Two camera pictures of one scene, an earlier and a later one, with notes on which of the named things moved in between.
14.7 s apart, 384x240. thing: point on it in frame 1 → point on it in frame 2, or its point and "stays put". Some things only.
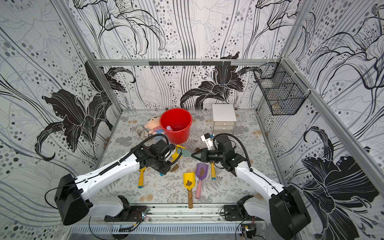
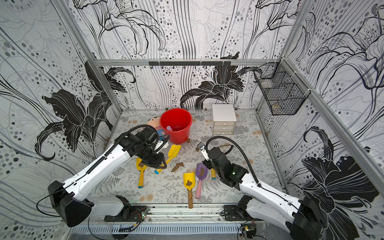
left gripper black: (164, 169) → (155, 162)
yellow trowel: (141, 178) stays put
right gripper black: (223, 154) → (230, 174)
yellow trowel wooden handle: (189, 183) stays put
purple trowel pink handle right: (201, 170) stays put
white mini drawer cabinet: (224, 118) stays put
